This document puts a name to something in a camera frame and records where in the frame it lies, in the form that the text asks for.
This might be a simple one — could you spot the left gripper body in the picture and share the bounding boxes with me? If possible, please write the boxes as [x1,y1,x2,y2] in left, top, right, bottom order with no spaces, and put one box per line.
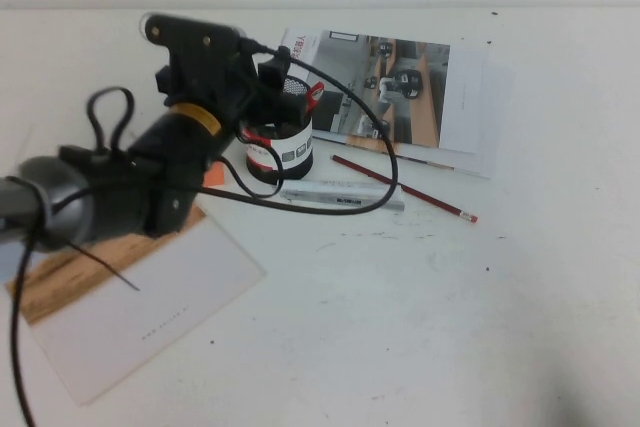
[153,44,264,137]

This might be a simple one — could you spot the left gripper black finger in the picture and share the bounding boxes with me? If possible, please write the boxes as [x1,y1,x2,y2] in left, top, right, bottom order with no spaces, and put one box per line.
[258,90,308,127]
[255,45,293,97]

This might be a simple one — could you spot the black mesh pen holder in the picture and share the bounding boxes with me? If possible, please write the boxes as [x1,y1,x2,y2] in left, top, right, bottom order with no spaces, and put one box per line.
[238,73,316,186]

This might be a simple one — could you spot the silver grey pen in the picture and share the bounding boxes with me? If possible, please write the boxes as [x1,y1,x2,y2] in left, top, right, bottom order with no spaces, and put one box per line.
[278,179,406,213]

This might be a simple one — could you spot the orange rectangular block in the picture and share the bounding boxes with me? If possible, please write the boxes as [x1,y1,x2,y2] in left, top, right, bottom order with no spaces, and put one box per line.
[202,161,227,189]

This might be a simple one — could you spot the brochure with office robot photo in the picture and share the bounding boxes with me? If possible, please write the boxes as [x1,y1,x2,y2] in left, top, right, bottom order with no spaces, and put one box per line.
[279,27,452,158]

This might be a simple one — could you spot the thin wooden pencil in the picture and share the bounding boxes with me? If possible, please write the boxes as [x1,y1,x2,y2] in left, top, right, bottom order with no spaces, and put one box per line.
[394,153,456,172]

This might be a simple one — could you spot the red pencil with eraser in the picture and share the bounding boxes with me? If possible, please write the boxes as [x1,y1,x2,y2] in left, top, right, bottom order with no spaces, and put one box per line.
[329,154,479,225]

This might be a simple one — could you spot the white paper sheets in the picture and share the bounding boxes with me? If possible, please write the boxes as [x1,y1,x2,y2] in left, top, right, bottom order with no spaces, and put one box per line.
[438,40,517,181]

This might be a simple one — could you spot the brochure with desert vehicle photo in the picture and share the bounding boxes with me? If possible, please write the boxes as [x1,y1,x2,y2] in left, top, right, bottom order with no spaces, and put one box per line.
[3,204,269,408]

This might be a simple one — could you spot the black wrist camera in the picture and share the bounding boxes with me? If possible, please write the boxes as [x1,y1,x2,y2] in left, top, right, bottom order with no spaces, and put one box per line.
[138,12,252,64]

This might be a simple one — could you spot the black camera cable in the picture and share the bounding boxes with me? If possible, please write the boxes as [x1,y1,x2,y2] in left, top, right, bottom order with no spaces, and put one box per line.
[198,38,400,217]

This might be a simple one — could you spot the black cable loop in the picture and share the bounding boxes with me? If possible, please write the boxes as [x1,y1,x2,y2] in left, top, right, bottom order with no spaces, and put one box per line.
[86,86,136,151]

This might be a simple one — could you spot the black cable tie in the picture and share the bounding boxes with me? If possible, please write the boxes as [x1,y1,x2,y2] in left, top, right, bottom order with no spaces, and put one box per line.
[68,240,142,294]

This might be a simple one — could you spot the black cable hanging from arm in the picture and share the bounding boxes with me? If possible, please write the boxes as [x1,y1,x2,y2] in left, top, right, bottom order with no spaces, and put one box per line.
[9,239,40,427]

